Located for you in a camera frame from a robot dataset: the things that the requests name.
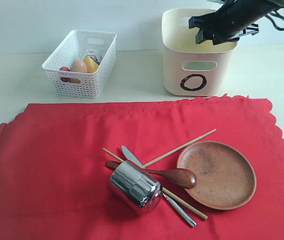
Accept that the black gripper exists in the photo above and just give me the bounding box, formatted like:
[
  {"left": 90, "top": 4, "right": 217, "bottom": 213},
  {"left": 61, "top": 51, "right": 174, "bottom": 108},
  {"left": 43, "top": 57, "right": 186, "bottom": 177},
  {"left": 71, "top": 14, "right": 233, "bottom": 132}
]
[{"left": 188, "top": 0, "right": 279, "bottom": 45}]

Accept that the blue white milk carton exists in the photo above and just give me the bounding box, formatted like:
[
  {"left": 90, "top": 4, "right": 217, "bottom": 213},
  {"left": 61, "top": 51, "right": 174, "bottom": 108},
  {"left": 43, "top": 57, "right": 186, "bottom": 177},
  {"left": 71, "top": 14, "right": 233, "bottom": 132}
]
[{"left": 83, "top": 49, "right": 102, "bottom": 65}]

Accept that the beige egg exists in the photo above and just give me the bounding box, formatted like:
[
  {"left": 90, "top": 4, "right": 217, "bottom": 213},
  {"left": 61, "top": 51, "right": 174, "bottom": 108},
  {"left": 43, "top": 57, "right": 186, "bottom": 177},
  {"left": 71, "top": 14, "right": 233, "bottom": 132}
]
[{"left": 70, "top": 59, "right": 87, "bottom": 73}]

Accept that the yellow lemon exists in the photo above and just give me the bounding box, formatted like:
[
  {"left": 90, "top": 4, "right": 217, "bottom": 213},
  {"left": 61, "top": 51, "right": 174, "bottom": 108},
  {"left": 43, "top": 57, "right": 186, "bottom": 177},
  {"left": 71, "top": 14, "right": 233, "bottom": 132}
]
[{"left": 69, "top": 78, "right": 80, "bottom": 84}]

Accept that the red sausage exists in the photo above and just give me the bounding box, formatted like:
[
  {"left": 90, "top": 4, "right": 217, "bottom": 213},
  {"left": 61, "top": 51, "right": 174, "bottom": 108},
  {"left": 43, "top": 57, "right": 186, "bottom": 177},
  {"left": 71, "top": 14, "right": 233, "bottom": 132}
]
[{"left": 59, "top": 66, "right": 70, "bottom": 83}]

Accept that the steel table knife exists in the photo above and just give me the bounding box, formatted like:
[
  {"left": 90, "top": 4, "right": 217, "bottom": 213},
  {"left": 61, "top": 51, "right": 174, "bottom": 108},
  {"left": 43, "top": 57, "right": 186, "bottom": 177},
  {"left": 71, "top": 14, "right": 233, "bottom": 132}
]
[{"left": 121, "top": 145, "right": 197, "bottom": 228}]

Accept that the brown wooden spoon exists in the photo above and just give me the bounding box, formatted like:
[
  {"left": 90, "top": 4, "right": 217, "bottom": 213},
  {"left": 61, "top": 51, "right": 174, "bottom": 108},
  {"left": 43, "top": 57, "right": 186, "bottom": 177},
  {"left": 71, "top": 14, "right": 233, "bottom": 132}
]
[{"left": 106, "top": 160, "right": 197, "bottom": 189}]

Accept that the brown wooden plate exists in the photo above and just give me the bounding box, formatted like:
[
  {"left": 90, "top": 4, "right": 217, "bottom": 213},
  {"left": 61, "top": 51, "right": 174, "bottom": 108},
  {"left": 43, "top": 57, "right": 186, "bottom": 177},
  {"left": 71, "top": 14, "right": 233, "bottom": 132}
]
[{"left": 177, "top": 140, "right": 257, "bottom": 210}]

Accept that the shiny steel cup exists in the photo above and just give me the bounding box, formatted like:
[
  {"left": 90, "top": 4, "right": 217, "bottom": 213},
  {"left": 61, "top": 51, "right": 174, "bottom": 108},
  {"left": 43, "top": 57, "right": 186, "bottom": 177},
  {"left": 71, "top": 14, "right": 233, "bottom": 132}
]
[{"left": 106, "top": 160, "right": 162, "bottom": 215}]

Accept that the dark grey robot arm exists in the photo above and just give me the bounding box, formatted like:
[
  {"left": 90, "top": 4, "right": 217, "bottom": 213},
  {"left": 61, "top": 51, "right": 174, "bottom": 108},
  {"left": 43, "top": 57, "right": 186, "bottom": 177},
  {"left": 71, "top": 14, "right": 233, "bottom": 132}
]
[{"left": 188, "top": 0, "right": 284, "bottom": 45}]

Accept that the cream plastic bin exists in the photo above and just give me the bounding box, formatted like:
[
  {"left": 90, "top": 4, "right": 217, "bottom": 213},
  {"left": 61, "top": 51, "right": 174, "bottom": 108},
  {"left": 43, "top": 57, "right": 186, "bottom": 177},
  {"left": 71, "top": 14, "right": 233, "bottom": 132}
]
[{"left": 161, "top": 8, "right": 237, "bottom": 97}]

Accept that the upper wooden chopstick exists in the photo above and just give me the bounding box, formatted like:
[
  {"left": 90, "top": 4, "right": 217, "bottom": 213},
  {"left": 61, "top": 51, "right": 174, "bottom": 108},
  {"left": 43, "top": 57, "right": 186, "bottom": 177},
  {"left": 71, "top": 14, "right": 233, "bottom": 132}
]
[{"left": 144, "top": 128, "right": 217, "bottom": 167}]

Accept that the wooden chopstick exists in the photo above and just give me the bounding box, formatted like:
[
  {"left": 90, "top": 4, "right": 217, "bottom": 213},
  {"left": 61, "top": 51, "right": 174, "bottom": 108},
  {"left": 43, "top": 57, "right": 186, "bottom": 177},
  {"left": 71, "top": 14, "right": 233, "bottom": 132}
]
[
  {"left": 103, "top": 148, "right": 208, "bottom": 220},
  {"left": 144, "top": 128, "right": 217, "bottom": 167}
]

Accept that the white perforated plastic basket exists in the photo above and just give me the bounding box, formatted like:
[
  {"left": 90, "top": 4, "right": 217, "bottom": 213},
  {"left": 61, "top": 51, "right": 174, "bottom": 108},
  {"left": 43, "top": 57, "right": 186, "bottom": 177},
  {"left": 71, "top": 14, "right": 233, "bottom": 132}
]
[{"left": 42, "top": 30, "right": 117, "bottom": 99}]

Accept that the lower wooden chopstick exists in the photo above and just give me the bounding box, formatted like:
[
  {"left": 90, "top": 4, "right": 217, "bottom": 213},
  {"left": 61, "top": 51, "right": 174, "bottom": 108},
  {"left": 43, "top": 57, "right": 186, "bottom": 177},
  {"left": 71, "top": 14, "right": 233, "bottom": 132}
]
[{"left": 103, "top": 148, "right": 208, "bottom": 220}]

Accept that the red table cloth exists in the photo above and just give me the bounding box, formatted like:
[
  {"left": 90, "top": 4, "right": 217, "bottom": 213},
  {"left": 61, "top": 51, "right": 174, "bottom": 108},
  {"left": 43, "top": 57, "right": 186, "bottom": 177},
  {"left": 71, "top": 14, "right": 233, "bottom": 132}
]
[{"left": 0, "top": 96, "right": 284, "bottom": 240}]

